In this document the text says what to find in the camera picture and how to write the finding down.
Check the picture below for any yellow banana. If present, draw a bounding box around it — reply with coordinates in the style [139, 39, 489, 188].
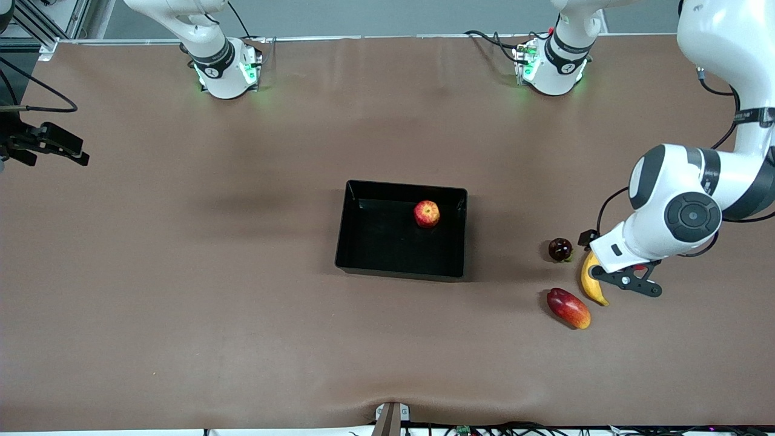
[581, 250, 611, 307]

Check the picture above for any red yellow streaked apple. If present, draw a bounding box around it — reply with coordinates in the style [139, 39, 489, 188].
[414, 200, 441, 228]

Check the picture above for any black plastic box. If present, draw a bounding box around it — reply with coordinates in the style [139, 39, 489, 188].
[335, 179, 469, 283]

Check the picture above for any dark red plum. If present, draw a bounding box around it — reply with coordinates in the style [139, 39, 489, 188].
[548, 237, 574, 263]

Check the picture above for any red yellow mango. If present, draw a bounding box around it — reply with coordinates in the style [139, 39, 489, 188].
[546, 288, 592, 330]

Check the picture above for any large table cover mat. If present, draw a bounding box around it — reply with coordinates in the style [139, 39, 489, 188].
[0, 33, 775, 432]

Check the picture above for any aluminium profile frame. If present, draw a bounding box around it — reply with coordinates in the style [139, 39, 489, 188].
[0, 0, 91, 61]

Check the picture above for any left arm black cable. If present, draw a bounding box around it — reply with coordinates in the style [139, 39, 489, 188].
[696, 65, 744, 150]

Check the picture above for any black cable at base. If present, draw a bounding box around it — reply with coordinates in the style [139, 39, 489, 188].
[464, 29, 523, 61]
[225, 0, 252, 40]

